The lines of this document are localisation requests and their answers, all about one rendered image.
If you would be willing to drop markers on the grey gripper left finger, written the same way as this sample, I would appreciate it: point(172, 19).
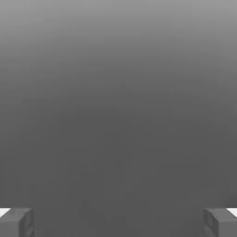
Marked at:
point(14, 223)

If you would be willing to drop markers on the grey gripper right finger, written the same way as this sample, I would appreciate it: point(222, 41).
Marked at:
point(221, 223)

